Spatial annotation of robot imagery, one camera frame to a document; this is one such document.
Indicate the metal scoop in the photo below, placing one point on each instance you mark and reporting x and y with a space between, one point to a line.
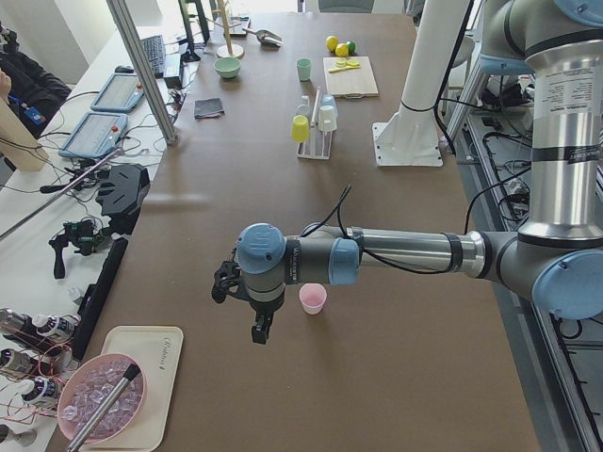
266 37

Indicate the green plastic cup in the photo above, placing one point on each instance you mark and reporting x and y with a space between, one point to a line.
304 68

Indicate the blue teach pendant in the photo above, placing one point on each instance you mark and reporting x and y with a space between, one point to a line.
95 136
121 94

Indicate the green bowl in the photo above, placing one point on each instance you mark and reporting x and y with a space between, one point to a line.
227 67

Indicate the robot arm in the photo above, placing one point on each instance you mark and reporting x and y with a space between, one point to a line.
553 260

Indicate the pink plastic cup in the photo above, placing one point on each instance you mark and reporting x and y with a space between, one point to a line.
312 297

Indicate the white plastic cup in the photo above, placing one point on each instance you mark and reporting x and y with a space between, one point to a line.
327 118

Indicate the light blue plastic cup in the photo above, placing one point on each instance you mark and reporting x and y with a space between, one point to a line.
328 99

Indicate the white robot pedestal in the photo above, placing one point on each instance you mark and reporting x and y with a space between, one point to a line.
410 138

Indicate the yellow plastic knife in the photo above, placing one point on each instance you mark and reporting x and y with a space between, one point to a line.
340 69

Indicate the grey folded cloth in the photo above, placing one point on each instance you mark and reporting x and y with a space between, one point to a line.
208 108

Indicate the yellow lemon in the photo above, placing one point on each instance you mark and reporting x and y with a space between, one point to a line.
342 50
331 42

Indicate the aluminium frame post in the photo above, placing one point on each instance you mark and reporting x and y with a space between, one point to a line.
130 37

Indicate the green lime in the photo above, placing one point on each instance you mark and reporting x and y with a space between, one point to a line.
351 46

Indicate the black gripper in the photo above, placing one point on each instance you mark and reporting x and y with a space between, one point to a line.
264 312

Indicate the wooden mug tree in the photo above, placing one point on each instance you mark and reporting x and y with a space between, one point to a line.
229 49

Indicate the yellow plastic cup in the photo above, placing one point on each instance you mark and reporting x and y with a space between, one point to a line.
300 128

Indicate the metal ice tongs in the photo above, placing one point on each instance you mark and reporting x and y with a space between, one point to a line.
82 434

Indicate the cream plastic tray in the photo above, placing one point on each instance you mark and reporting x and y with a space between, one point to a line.
156 349

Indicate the grey plastic cup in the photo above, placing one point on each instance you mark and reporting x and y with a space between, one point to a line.
304 108

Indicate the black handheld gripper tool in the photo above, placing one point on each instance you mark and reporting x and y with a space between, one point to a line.
82 235

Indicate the pink bowl with ice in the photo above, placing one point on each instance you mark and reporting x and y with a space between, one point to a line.
89 387

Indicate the black keyboard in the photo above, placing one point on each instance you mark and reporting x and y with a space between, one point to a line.
154 50

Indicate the wooden cutting board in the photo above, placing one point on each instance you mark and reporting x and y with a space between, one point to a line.
352 83

